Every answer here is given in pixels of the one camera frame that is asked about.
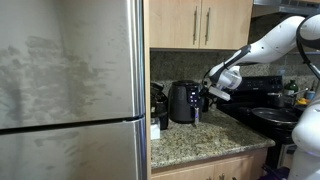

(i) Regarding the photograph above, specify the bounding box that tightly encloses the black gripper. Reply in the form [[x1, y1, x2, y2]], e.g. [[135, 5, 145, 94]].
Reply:
[[200, 87, 217, 112]]

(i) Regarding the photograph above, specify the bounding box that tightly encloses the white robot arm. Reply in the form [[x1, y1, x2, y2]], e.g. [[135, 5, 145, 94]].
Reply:
[[208, 14, 320, 101]]

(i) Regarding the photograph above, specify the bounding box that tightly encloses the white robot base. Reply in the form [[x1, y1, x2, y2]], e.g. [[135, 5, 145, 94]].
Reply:
[[288, 100, 320, 180]]

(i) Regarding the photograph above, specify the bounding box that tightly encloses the black air fryer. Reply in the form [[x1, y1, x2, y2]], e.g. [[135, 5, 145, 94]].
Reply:
[[168, 80, 202, 124]]

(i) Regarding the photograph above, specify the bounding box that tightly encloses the black coffee maker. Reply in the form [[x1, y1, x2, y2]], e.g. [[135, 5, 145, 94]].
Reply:
[[151, 82, 168, 130]]

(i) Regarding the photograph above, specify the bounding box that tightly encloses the black electric stove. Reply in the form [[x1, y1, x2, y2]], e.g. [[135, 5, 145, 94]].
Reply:
[[216, 76, 303, 168]]

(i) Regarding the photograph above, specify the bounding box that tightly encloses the small white box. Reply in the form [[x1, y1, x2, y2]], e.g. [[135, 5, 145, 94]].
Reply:
[[151, 123, 160, 140]]

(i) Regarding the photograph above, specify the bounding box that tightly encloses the right upper cabinet door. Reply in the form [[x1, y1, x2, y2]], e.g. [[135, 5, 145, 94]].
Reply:
[[199, 0, 253, 50]]

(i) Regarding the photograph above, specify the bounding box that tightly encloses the cabinet door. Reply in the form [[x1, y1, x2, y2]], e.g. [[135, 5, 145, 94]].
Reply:
[[149, 0, 201, 49], [199, 0, 253, 50]]

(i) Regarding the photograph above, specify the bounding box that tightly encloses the steel saucepan on stove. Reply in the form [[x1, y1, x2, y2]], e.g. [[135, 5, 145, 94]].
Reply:
[[267, 89, 306, 108]]

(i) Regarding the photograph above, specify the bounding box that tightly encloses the black frying pan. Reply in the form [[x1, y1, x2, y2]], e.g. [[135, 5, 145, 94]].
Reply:
[[251, 107, 298, 125]]

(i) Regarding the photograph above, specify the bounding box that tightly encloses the lower wooden cabinet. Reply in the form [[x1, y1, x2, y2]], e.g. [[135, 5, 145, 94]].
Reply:
[[151, 148, 267, 180]]

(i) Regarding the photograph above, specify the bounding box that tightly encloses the left upper cabinet door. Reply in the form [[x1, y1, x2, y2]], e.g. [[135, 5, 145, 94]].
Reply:
[[149, 0, 201, 49]]

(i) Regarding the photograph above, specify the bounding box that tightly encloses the green glass bottle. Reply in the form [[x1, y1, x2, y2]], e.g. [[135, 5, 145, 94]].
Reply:
[[284, 80, 298, 95]]

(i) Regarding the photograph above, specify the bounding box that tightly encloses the yellow item on counter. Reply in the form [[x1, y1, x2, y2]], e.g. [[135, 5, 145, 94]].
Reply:
[[296, 98, 308, 105]]

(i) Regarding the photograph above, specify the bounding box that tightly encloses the blue cup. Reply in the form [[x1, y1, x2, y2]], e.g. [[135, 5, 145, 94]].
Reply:
[[306, 91, 315, 100]]

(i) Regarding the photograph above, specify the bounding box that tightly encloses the stainless range hood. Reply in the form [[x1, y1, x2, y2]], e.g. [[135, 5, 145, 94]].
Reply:
[[252, 0, 320, 17]]

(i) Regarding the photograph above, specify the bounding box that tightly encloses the stainless steel refrigerator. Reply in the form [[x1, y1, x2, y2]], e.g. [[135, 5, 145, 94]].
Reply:
[[0, 0, 147, 180]]

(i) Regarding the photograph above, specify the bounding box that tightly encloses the air fryer basket handle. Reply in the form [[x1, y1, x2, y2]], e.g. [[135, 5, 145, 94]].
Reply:
[[194, 107, 199, 125]]

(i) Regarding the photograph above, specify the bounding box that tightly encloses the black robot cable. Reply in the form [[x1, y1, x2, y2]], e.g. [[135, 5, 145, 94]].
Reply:
[[295, 13, 320, 81]]

